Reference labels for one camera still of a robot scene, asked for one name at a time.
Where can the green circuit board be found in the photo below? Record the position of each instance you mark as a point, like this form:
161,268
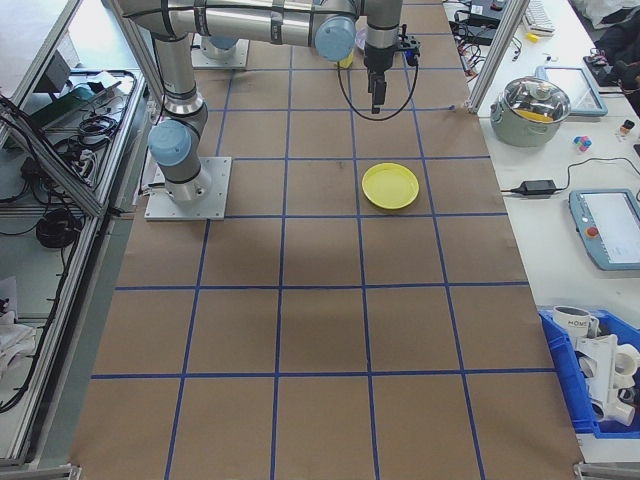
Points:
80,100

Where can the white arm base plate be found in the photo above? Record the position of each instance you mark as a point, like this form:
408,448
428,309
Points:
215,202
236,57

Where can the flat black electronic box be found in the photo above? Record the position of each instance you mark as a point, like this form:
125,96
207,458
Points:
482,34

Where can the grey metal box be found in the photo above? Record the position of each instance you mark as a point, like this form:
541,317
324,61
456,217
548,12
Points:
56,70

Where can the yellow plate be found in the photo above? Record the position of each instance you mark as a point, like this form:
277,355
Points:
390,187

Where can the small bottle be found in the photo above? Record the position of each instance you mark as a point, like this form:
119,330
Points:
627,131

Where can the silver pot with lid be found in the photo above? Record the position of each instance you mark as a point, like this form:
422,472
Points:
525,125

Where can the black bag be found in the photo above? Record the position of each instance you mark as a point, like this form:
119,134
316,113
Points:
622,50

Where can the small cyan cube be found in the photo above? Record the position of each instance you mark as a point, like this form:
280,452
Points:
586,144

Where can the blue plastic bin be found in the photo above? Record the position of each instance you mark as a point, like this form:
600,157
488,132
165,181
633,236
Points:
565,380

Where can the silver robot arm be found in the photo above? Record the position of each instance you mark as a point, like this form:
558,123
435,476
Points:
175,75
220,47

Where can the white keyboard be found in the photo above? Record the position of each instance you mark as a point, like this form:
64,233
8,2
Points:
539,17

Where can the blue grey teach pendant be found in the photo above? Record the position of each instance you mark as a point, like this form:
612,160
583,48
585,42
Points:
610,230
575,90

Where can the black power adapter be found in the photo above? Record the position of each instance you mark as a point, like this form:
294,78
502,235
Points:
539,187

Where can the white pipe fitting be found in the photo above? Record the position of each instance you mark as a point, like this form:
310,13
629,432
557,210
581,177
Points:
605,370

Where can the black device with white label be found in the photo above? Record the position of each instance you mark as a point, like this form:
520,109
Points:
485,10

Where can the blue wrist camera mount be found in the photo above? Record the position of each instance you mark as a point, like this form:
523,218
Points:
410,50

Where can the white printed mug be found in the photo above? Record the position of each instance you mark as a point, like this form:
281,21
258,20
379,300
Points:
572,322

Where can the white cloth pile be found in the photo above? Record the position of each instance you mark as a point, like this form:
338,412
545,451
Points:
15,340

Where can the small yellow block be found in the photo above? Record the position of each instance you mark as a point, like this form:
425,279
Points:
533,36

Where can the aluminium profile post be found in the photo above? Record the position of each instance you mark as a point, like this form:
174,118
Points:
496,50

